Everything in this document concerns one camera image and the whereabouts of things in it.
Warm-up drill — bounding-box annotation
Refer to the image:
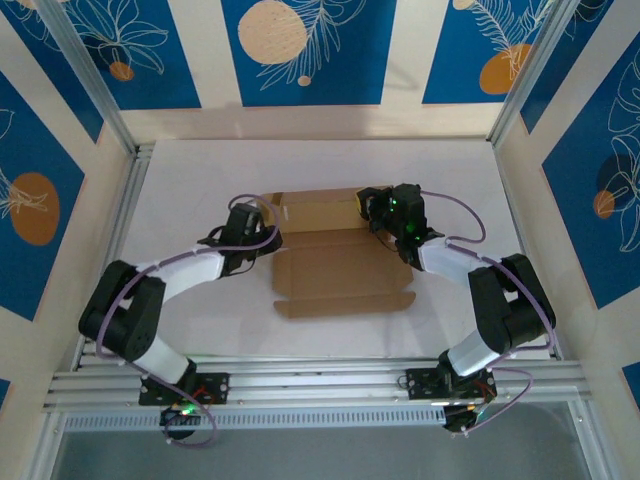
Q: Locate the grey slotted cable duct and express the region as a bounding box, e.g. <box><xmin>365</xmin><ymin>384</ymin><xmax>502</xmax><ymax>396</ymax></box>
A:
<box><xmin>64</xmin><ymin>407</ymin><xmax>449</xmax><ymax>432</ymax></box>

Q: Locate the black controller board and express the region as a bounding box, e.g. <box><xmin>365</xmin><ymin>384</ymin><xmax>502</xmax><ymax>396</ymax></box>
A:
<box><xmin>442</xmin><ymin>403</ymin><xmax>489</xmax><ymax>437</ymax></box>
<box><xmin>159</xmin><ymin>405</ymin><xmax>201</xmax><ymax>441</ymax></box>

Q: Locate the blue floral wall panel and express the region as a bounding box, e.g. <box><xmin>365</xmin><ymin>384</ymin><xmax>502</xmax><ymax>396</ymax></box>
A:
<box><xmin>0</xmin><ymin>69</ymin><xmax>86</xmax><ymax>322</ymax></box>
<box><xmin>0</xmin><ymin>0</ymin><xmax>105</xmax><ymax>145</ymax></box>
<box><xmin>519</xmin><ymin>0</ymin><xmax>615</xmax><ymax>135</ymax></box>
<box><xmin>59</xmin><ymin>0</ymin><xmax>202</xmax><ymax>111</ymax></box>
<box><xmin>542</xmin><ymin>47</ymin><xmax>640</xmax><ymax>310</ymax></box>
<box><xmin>221</xmin><ymin>0</ymin><xmax>398</xmax><ymax>108</ymax></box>
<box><xmin>422</xmin><ymin>0</ymin><xmax>566</xmax><ymax>105</ymax></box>

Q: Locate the left black controller board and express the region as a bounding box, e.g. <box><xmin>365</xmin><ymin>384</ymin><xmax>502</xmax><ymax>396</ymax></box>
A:
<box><xmin>159</xmin><ymin>405</ymin><xmax>201</xmax><ymax>441</ymax></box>

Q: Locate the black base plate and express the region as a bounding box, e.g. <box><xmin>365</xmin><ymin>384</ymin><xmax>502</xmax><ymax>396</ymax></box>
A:
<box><xmin>405</xmin><ymin>367</ymin><xmax>499</xmax><ymax>401</ymax></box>
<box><xmin>138</xmin><ymin>372</ymin><xmax>231</xmax><ymax>406</ymax></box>

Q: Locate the brown cardboard box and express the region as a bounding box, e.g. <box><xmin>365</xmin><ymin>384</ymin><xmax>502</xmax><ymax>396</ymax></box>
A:
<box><xmin>260</xmin><ymin>187</ymin><xmax>417</xmax><ymax>320</ymax></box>

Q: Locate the aluminium corner post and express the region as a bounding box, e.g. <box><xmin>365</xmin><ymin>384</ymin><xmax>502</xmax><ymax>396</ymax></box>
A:
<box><xmin>488</xmin><ymin>0</ymin><xmax>615</xmax><ymax>146</ymax></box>
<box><xmin>37</xmin><ymin>0</ymin><xmax>140</xmax><ymax>154</ymax></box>

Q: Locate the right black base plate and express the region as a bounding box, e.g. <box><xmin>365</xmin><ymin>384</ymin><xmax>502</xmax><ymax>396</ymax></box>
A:
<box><xmin>405</xmin><ymin>367</ymin><xmax>499</xmax><ymax>401</ymax></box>

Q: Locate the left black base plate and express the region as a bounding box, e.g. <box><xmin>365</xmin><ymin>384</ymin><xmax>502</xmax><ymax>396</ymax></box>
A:
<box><xmin>138</xmin><ymin>372</ymin><xmax>231</xmax><ymax>406</ymax></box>

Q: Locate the aluminium frame rail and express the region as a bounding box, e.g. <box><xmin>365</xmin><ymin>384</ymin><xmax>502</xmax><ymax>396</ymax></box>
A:
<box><xmin>42</xmin><ymin>357</ymin><xmax>591</xmax><ymax>414</ymax></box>

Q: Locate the right black controller board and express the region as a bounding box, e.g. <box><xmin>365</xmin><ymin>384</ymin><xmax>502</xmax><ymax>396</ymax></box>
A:
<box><xmin>442</xmin><ymin>403</ymin><xmax>489</xmax><ymax>437</ymax></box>

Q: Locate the aluminium side rail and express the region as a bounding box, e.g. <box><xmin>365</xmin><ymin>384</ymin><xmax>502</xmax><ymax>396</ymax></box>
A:
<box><xmin>72</xmin><ymin>142</ymin><xmax>156</xmax><ymax>371</ymax></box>
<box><xmin>492</xmin><ymin>142</ymin><xmax>564</xmax><ymax>361</ymax></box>

